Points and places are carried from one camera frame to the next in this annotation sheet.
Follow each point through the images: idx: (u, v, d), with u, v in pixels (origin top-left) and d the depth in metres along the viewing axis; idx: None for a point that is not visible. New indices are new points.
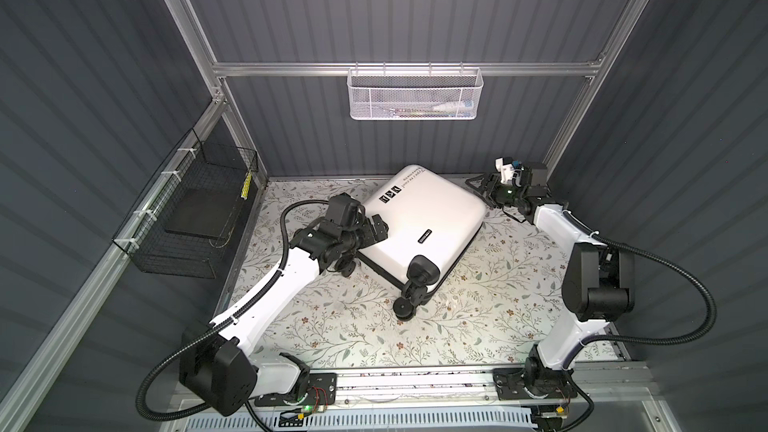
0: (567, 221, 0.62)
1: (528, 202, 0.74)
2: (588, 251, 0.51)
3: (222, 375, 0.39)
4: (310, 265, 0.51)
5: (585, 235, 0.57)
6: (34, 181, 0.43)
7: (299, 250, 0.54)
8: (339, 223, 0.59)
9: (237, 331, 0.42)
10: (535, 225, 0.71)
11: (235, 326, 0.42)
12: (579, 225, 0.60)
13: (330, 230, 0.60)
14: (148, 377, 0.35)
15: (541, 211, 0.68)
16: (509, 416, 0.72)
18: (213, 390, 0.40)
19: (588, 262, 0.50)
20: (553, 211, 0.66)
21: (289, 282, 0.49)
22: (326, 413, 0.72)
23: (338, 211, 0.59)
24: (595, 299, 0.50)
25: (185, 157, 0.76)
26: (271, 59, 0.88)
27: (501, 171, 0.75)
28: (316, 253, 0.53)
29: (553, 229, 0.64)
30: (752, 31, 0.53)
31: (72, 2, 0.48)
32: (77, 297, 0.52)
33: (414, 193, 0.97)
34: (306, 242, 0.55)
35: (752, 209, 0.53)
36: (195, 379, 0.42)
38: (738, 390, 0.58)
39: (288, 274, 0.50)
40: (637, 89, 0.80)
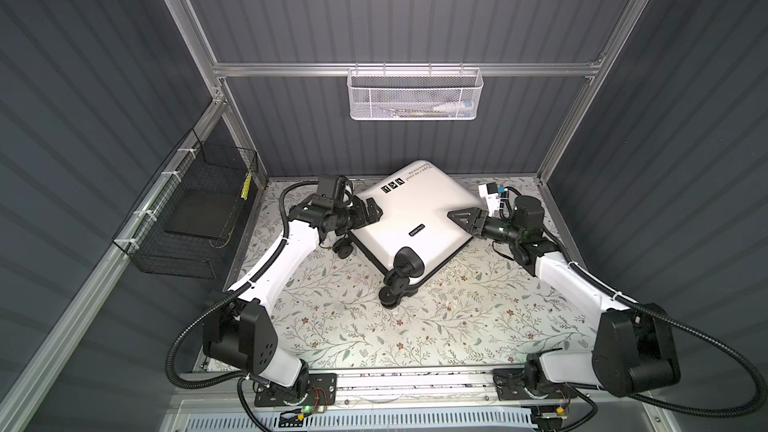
0: (578, 277, 0.55)
1: (526, 249, 0.66)
2: (619, 322, 0.44)
3: (246, 333, 0.42)
4: (311, 234, 0.55)
5: (608, 299, 0.49)
6: (34, 181, 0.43)
7: (299, 222, 0.57)
8: (330, 197, 0.63)
9: (257, 293, 0.45)
10: (544, 281, 0.61)
11: (253, 289, 0.45)
12: (592, 283, 0.53)
13: (323, 203, 0.64)
14: (176, 343, 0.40)
15: (544, 265, 0.60)
16: (509, 416, 0.72)
18: (240, 352, 0.43)
19: (624, 337, 0.42)
20: (558, 265, 0.59)
21: (293, 248, 0.52)
22: (325, 413, 0.72)
23: (328, 187, 0.63)
24: (637, 376, 0.42)
25: (185, 157, 0.76)
26: (271, 59, 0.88)
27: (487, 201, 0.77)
28: (315, 223, 0.57)
29: (564, 288, 0.56)
30: (753, 32, 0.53)
31: (72, 3, 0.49)
32: (77, 296, 0.52)
33: (412, 187, 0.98)
34: (303, 214, 0.58)
35: (753, 209, 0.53)
36: (221, 347, 0.44)
38: (738, 391, 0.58)
39: (292, 242, 0.53)
40: (637, 89, 0.80)
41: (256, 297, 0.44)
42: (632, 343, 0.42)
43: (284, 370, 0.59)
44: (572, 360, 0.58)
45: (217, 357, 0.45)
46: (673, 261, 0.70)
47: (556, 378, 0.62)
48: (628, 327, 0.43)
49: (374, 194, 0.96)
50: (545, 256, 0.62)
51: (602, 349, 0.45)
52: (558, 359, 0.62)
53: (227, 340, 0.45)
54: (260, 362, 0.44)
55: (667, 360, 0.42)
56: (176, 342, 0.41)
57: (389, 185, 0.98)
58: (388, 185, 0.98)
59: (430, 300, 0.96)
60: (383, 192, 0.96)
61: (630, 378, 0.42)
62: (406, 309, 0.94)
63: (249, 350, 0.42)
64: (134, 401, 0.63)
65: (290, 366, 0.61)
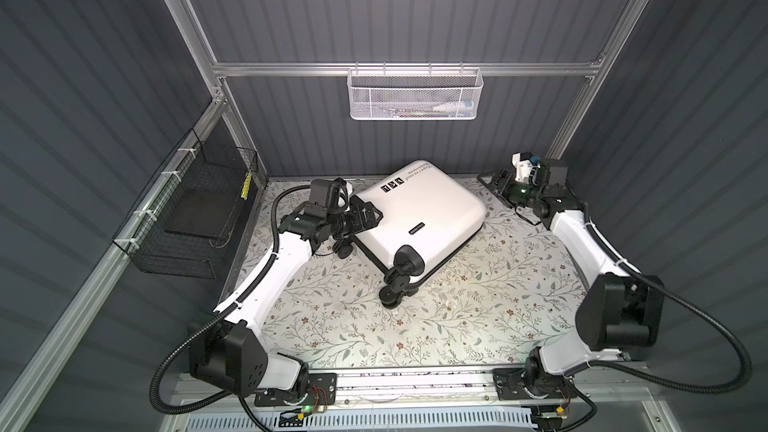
0: (591, 240, 0.54)
1: (546, 202, 0.66)
2: (612, 284, 0.46)
3: (233, 357, 0.40)
4: (302, 247, 0.53)
5: (611, 263, 0.50)
6: (35, 181, 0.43)
7: (290, 233, 0.55)
8: (323, 205, 0.61)
9: (242, 314, 0.43)
10: (553, 233, 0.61)
11: (240, 310, 0.43)
12: (602, 246, 0.53)
13: (316, 212, 0.61)
14: (157, 373, 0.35)
15: (560, 222, 0.61)
16: (509, 416, 0.72)
18: (227, 375, 0.41)
19: (614, 298, 0.44)
20: (575, 225, 0.58)
21: (284, 263, 0.50)
22: (326, 413, 0.72)
23: (321, 195, 0.60)
24: (614, 332, 0.45)
25: (185, 157, 0.76)
26: (271, 60, 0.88)
27: (518, 168, 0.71)
28: (306, 236, 0.54)
29: (575, 246, 0.57)
30: (753, 31, 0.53)
31: (72, 2, 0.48)
32: (77, 296, 0.52)
33: (415, 186, 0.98)
34: (294, 226, 0.56)
35: (753, 208, 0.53)
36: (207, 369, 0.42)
38: (738, 391, 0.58)
39: (282, 257, 0.51)
40: (638, 89, 0.80)
41: (242, 318, 0.42)
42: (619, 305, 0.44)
43: (282, 373, 0.58)
44: (563, 342, 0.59)
45: (204, 378, 0.43)
46: (673, 261, 0.70)
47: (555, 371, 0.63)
48: (621, 291, 0.45)
49: (374, 196, 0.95)
50: (564, 212, 0.61)
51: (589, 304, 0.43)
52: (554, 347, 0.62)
53: (214, 362, 0.43)
54: (249, 383, 0.42)
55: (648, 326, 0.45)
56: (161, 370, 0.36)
57: (390, 184, 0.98)
58: (389, 185, 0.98)
59: (430, 300, 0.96)
60: (384, 191, 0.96)
61: (605, 331, 0.45)
62: (406, 309, 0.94)
63: (237, 373, 0.40)
64: (134, 401, 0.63)
65: (287, 369, 0.60)
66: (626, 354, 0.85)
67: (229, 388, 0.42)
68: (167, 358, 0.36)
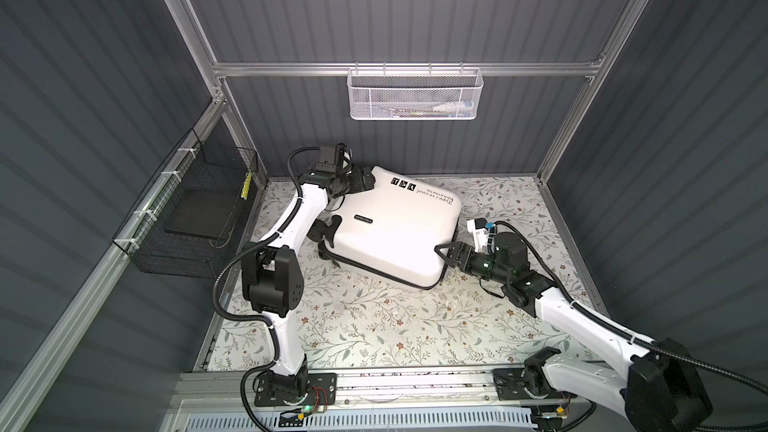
0: (588, 321, 0.52)
1: (520, 291, 0.62)
2: (649, 373, 0.42)
3: (279, 275, 0.50)
4: (321, 194, 0.62)
5: (625, 341, 0.47)
6: (34, 181, 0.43)
7: (309, 184, 0.64)
8: (331, 163, 0.71)
9: (284, 241, 0.53)
10: (543, 319, 0.59)
11: (281, 238, 0.53)
12: (605, 326, 0.50)
13: (327, 169, 0.71)
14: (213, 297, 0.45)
15: (545, 307, 0.57)
16: (509, 416, 0.72)
18: (276, 292, 0.52)
19: (661, 388, 0.40)
20: (561, 308, 0.56)
21: (310, 205, 0.60)
22: (326, 413, 0.72)
23: (329, 155, 0.70)
24: (679, 421, 0.40)
25: (185, 157, 0.76)
26: (271, 59, 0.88)
27: (476, 236, 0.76)
28: (322, 186, 0.64)
29: (573, 328, 0.53)
30: (752, 33, 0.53)
31: (71, 2, 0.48)
32: (77, 296, 0.52)
33: (411, 198, 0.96)
34: (310, 179, 0.65)
35: (753, 209, 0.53)
36: (258, 288, 0.52)
38: (737, 390, 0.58)
39: (308, 201, 0.60)
40: (637, 89, 0.80)
41: (284, 243, 0.52)
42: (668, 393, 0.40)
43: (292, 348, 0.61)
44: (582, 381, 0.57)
45: (256, 298, 0.52)
46: (673, 261, 0.70)
47: (562, 386, 0.61)
48: (660, 378, 0.41)
49: (380, 176, 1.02)
50: (543, 297, 0.59)
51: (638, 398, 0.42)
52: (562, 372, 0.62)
53: (263, 283, 0.53)
54: (294, 300, 0.52)
55: (698, 396, 0.41)
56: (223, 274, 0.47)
57: (400, 179, 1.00)
58: (399, 180, 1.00)
59: (430, 300, 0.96)
60: (390, 182, 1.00)
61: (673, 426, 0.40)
62: (406, 309, 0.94)
63: (283, 287, 0.51)
64: (134, 401, 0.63)
65: (296, 347, 0.64)
66: None
67: (277, 304, 0.52)
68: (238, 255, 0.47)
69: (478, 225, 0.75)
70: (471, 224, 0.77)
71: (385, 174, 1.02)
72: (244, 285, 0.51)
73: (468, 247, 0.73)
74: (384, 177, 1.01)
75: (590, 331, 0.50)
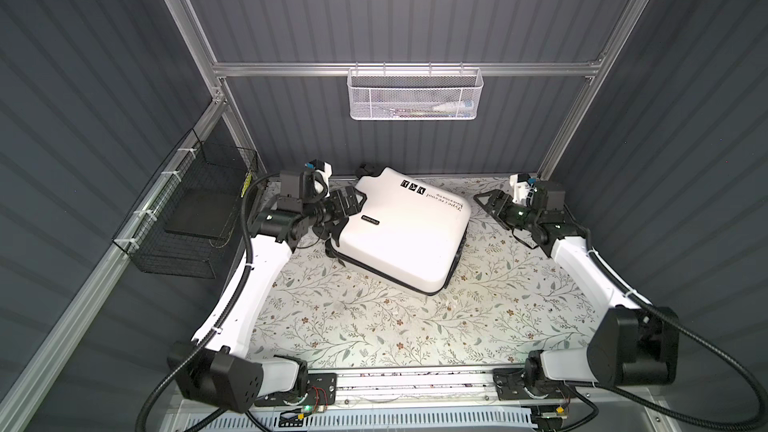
0: (593, 268, 0.53)
1: (545, 230, 0.64)
2: (624, 318, 0.43)
3: (222, 385, 0.38)
4: (278, 250, 0.48)
5: (619, 294, 0.47)
6: (34, 181, 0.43)
7: (264, 234, 0.50)
8: (297, 197, 0.55)
9: (224, 339, 0.40)
10: (553, 259, 0.61)
11: (220, 335, 0.40)
12: (607, 276, 0.51)
13: (291, 206, 0.56)
14: (145, 407, 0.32)
15: (561, 247, 0.59)
16: (509, 416, 0.72)
18: (221, 397, 0.39)
19: (627, 335, 0.42)
20: (577, 251, 0.56)
21: (262, 273, 0.46)
22: (325, 413, 0.72)
23: (292, 185, 0.54)
24: (629, 369, 0.42)
25: (185, 157, 0.76)
26: (271, 59, 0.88)
27: (516, 188, 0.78)
28: (282, 236, 0.49)
29: (577, 274, 0.55)
30: (752, 33, 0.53)
31: (71, 1, 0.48)
32: (77, 297, 0.52)
33: (419, 201, 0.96)
34: (269, 224, 0.51)
35: (753, 209, 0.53)
36: (200, 392, 0.42)
38: (738, 390, 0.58)
39: (260, 266, 0.46)
40: (637, 89, 0.80)
41: (225, 344, 0.40)
42: (633, 344, 0.42)
43: (279, 380, 0.58)
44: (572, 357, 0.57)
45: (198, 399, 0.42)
46: (674, 261, 0.70)
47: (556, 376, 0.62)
48: (633, 326, 0.42)
49: (389, 178, 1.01)
50: (564, 240, 0.59)
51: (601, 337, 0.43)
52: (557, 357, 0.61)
53: (205, 385, 0.42)
54: (246, 399, 0.42)
55: (665, 361, 0.44)
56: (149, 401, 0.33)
57: (410, 182, 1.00)
58: (409, 183, 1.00)
59: (430, 300, 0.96)
60: (399, 184, 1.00)
61: (621, 368, 0.42)
62: (406, 309, 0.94)
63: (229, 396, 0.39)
64: (134, 401, 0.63)
65: (282, 377, 0.59)
66: None
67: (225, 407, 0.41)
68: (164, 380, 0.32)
69: (522, 177, 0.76)
70: (511, 179, 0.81)
71: (396, 177, 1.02)
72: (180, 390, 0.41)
73: (504, 197, 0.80)
74: (393, 179, 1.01)
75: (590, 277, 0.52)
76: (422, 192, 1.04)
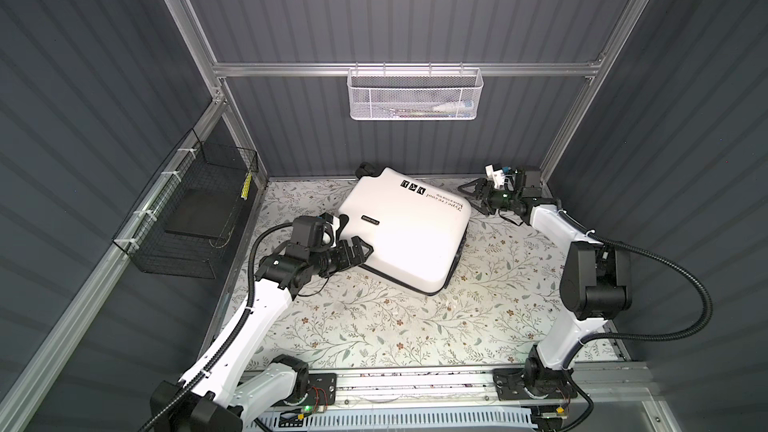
0: (562, 220, 0.63)
1: (524, 201, 0.76)
2: (583, 248, 0.52)
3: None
4: (280, 296, 0.49)
5: (581, 234, 0.57)
6: (34, 181, 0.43)
7: (267, 279, 0.51)
8: (306, 244, 0.57)
9: (210, 385, 0.40)
10: (531, 225, 0.71)
11: (207, 380, 0.40)
12: (573, 224, 0.61)
13: (297, 253, 0.58)
14: None
15: (537, 212, 0.69)
16: (509, 416, 0.72)
18: None
19: (585, 259, 0.50)
20: (549, 211, 0.67)
21: (260, 319, 0.46)
22: (325, 413, 0.72)
23: (304, 232, 0.57)
24: (592, 296, 0.50)
25: (185, 157, 0.76)
26: (271, 59, 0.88)
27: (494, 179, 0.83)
28: (286, 283, 0.51)
29: (550, 229, 0.64)
30: (752, 32, 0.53)
31: (72, 2, 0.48)
32: (77, 297, 0.52)
33: (419, 201, 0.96)
34: (273, 269, 0.53)
35: (753, 209, 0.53)
36: None
38: (738, 391, 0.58)
39: (258, 310, 0.47)
40: (637, 89, 0.80)
41: (210, 390, 0.39)
42: (591, 268, 0.50)
43: (273, 394, 0.57)
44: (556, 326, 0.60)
45: None
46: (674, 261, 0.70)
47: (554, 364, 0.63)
48: (591, 253, 0.51)
49: (389, 178, 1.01)
50: (541, 205, 0.70)
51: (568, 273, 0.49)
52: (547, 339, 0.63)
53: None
54: None
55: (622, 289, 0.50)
56: None
57: (409, 182, 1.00)
58: (408, 183, 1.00)
59: (430, 300, 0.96)
60: (399, 184, 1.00)
61: (585, 292, 0.50)
62: (406, 309, 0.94)
63: None
64: (135, 401, 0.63)
65: (280, 389, 0.59)
66: (626, 354, 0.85)
67: None
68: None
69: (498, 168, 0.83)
70: (488, 170, 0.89)
71: (395, 177, 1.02)
72: None
73: (489, 184, 0.84)
74: (393, 179, 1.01)
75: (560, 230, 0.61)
76: (423, 192, 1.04)
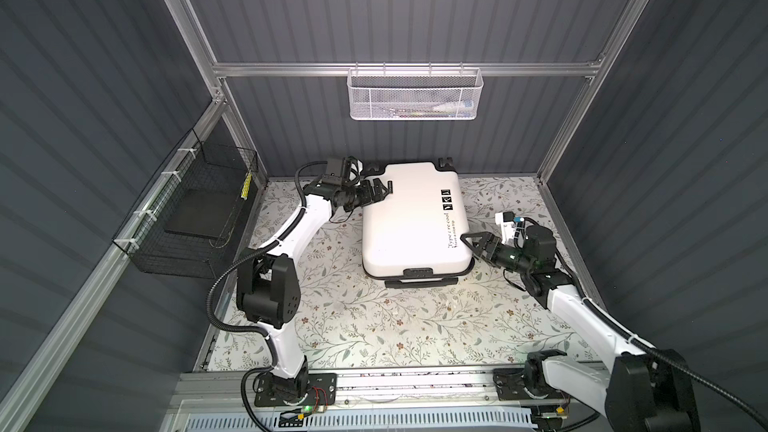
0: (592, 314, 0.53)
1: (537, 280, 0.65)
2: (634, 366, 0.42)
3: (277, 284, 0.48)
4: (324, 205, 0.61)
5: (621, 339, 0.47)
6: (34, 181, 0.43)
7: (314, 195, 0.64)
8: (339, 174, 0.70)
9: (284, 248, 0.51)
10: (549, 310, 0.62)
11: (281, 246, 0.52)
12: (607, 322, 0.51)
13: (333, 181, 0.71)
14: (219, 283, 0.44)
15: (555, 297, 0.59)
16: (509, 416, 0.72)
18: (271, 302, 0.50)
19: (640, 380, 0.41)
20: (571, 301, 0.57)
21: (313, 215, 0.59)
22: (325, 413, 0.72)
23: (337, 166, 0.70)
24: (653, 424, 0.40)
25: (185, 157, 0.76)
26: (271, 59, 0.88)
27: (502, 228, 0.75)
28: (327, 198, 0.63)
29: (577, 321, 0.54)
30: (752, 32, 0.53)
31: (72, 2, 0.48)
32: (77, 297, 0.52)
33: (434, 213, 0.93)
34: (316, 190, 0.65)
35: (753, 209, 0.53)
36: (252, 298, 0.50)
38: (739, 391, 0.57)
39: (310, 211, 0.59)
40: (637, 89, 0.80)
41: (284, 251, 0.51)
42: (644, 389, 0.40)
43: (290, 353, 0.60)
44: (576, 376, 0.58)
45: (250, 308, 0.50)
46: (673, 261, 0.70)
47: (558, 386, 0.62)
48: (645, 371, 0.42)
49: (436, 182, 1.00)
50: (557, 289, 0.61)
51: (617, 391, 0.43)
52: (561, 371, 0.62)
53: (258, 294, 0.51)
54: (288, 311, 0.50)
55: (686, 410, 0.40)
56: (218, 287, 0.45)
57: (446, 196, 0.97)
58: (446, 196, 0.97)
59: (430, 300, 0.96)
60: (438, 191, 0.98)
61: (644, 423, 0.40)
62: (406, 309, 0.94)
63: (279, 297, 0.49)
64: (134, 401, 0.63)
65: (295, 351, 0.63)
66: None
67: (271, 315, 0.50)
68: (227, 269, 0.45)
69: (508, 219, 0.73)
70: (498, 215, 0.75)
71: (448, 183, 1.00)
72: (238, 293, 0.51)
73: (494, 240, 0.73)
74: (441, 182, 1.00)
75: (588, 325, 0.52)
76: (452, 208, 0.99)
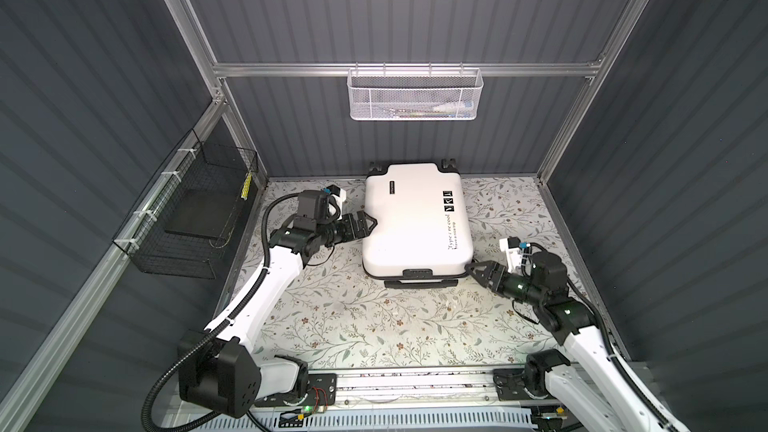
0: (618, 377, 0.48)
1: (554, 314, 0.58)
2: None
3: (225, 376, 0.39)
4: (293, 260, 0.53)
5: (651, 417, 0.44)
6: (35, 181, 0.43)
7: (280, 248, 0.54)
8: (312, 217, 0.60)
9: (234, 330, 0.42)
10: (565, 349, 0.57)
11: (232, 327, 0.43)
12: (637, 393, 0.46)
13: (305, 225, 0.61)
14: (159, 381, 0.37)
15: (577, 345, 0.54)
16: (509, 416, 0.72)
18: (219, 395, 0.41)
19: None
20: (595, 353, 0.52)
21: (277, 277, 0.50)
22: (325, 413, 0.72)
23: (310, 206, 0.60)
24: None
25: (185, 157, 0.76)
26: (270, 59, 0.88)
27: (509, 254, 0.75)
28: (297, 249, 0.54)
29: (599, 379, 0.51)
30: (752, 33, 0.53)
31: (72, 3, 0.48)
32: (77, 298, 0.52)
33: (436, 218, 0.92)
34: (285, 239, 0.56)
35: (753, 209, 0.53)
36: (199, 390, 0.41)
38: (738, 392, 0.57)
39: (274, 270, 0.51)
40: (637, 89, 0.80)
41: (235, 334, 0.42)
42: None
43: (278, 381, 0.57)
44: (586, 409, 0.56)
45: (196, 400, 0.41)
46: (673, 261, 0.70)
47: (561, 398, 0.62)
48: None
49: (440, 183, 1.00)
50: (579, 334, 0.54)
51: None
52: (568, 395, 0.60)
53: (205, 383, 0.42)
54: (242, 403, 0.41)
55: None
56: (155, 389, 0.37)
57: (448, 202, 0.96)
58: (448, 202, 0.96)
59: (430, 300, 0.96)
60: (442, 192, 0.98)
61: None
62: (406, 309, 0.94)
63: (228, 392, 0.40)
64: (134, 401, 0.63)
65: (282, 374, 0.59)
66: (626, 354, 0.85)
67: (221, 409, 0.41)
68: (163, 376, 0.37)
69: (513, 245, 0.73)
70: (503, 242, 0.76)
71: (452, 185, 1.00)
72: (181, 385, 0.41)
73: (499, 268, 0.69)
74: (444, 184, 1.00)
75: (613, 386, 0.48)
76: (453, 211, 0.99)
